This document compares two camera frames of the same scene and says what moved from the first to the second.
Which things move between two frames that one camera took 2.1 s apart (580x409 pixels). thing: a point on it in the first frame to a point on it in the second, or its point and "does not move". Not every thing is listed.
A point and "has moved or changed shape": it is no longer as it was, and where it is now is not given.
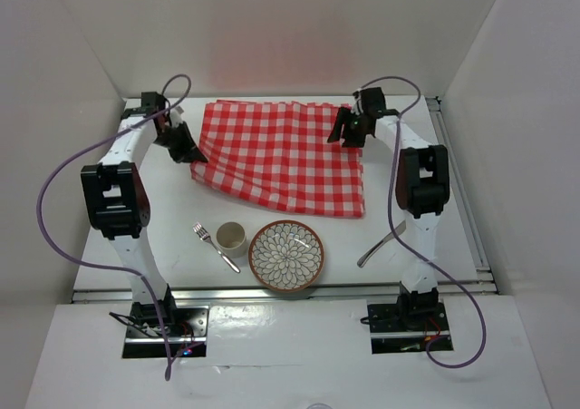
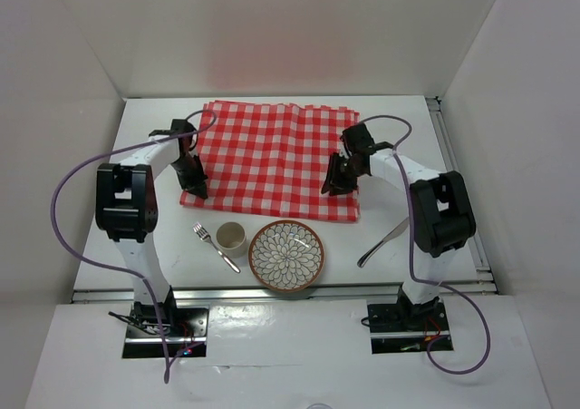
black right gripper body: (354, 121) to (347, 168)
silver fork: (204, 236) does not move
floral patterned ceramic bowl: (286, 256) does not move
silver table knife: (362, 261) does not move
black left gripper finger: (198, 156) to (198, 181)
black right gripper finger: (343, 112) to (335, 160)
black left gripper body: (173, 138) to (184, 166)
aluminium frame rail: (487, 284) does not move
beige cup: (232, 239) does not move
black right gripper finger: (354, 138) to (343, 185)
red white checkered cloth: (277, 155) has moved or changed shape
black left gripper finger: (187, 154) to (194, 186)
